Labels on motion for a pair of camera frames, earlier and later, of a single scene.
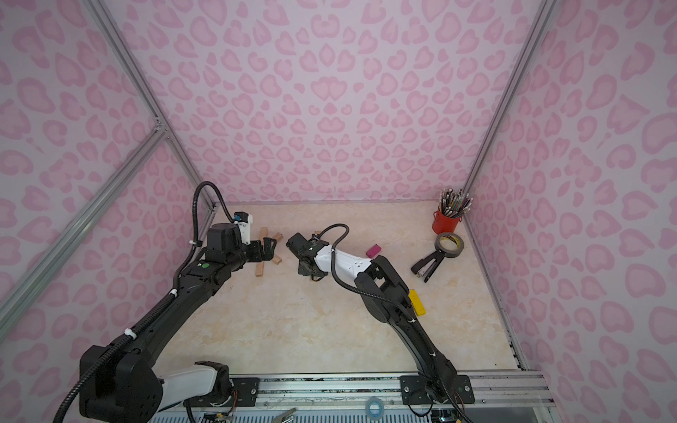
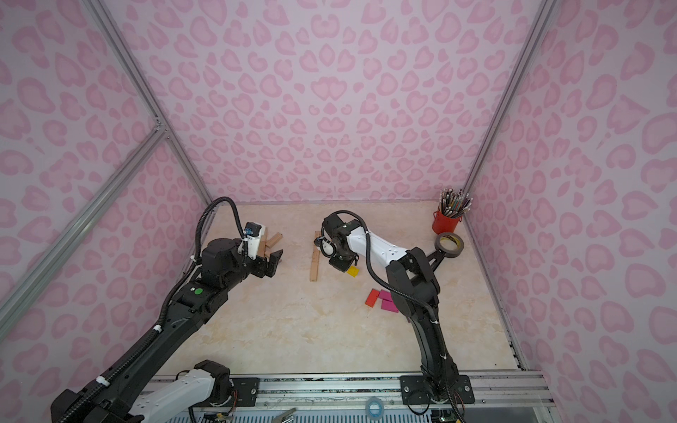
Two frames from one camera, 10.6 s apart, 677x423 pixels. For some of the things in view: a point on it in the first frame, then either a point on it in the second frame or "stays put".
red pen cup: (444, 224) stays put
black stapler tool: (427, 265) stays put
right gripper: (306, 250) to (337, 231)
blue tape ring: (375, 408) stays put
